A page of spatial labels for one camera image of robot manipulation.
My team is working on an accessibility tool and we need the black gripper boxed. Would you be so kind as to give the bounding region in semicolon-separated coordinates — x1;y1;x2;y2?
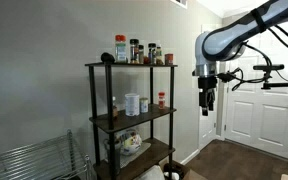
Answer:
197;76;218;117

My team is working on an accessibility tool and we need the black metal wooden shelf unit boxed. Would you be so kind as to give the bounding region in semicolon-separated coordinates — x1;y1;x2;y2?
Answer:
84;61;179;180

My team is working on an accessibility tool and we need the large orange-red lid spice jar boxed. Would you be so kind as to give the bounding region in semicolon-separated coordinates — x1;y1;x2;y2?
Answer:
114;34;128;64

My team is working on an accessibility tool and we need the small red-lid spice jar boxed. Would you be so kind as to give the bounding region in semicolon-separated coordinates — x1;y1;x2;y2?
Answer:
157;91;167;110

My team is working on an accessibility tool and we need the tall black-lid spice jar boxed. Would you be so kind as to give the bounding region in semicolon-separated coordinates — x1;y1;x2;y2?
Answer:
147;42;157;65

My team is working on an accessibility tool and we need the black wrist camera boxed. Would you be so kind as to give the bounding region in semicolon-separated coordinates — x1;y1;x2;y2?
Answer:
217;72;234;83

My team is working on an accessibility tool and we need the small labelled tin can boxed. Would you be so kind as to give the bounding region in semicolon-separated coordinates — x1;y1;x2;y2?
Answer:
139;97;150;114

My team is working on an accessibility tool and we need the white cloth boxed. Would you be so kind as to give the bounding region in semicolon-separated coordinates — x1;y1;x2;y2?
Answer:
133;164;167;180

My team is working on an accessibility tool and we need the narrow white door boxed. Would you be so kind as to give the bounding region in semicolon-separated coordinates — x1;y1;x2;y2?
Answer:
198;24;223;149

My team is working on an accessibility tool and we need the chrome wire rack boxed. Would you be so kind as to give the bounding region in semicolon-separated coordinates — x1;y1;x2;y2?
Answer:
0;129;93;180

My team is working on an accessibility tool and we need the dark grey tumbler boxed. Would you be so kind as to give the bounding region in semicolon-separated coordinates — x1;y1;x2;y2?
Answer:
103;138;122;176

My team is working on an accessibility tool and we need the small brown bottle white cap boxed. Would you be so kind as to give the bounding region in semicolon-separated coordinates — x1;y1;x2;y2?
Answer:
112;96;119;119

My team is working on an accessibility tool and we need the white-cap green-label bottle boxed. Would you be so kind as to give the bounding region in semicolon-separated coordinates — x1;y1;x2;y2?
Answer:
155;45;164;66

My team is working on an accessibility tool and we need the short black-lid spice jar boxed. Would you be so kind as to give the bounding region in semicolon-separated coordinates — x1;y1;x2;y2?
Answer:
138;44;145;65

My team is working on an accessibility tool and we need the white mesh mat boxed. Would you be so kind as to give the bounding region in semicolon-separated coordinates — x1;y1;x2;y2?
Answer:
118;141;152;169

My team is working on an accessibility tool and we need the black rounded object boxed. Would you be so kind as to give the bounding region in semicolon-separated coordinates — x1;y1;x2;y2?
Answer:
100;52;116;64

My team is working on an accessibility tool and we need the white wall vent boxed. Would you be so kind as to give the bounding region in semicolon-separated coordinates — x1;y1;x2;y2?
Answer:
170;0;189;9

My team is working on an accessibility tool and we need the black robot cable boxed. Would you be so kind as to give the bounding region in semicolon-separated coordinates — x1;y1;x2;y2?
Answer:
217;24;288;93

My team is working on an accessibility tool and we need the colourful printed bowl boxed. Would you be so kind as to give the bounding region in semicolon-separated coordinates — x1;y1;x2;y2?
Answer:
119;129;143;157

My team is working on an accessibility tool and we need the black-lid jar red spice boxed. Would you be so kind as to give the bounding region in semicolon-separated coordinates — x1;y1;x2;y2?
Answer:
129;38;140;65

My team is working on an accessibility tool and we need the brown cardboard box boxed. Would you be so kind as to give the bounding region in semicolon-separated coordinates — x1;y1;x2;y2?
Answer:
158;159;208;180

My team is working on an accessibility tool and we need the white panel entry door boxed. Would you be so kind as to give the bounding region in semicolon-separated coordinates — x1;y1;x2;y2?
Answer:
224;19;288;161

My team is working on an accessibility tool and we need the white cylindrical canister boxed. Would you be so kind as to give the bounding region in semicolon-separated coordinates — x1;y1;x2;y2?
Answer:
124;93;141;117

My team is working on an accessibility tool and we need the black camera on mount arm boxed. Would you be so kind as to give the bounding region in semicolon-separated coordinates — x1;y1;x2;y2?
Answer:
252;63;288;92

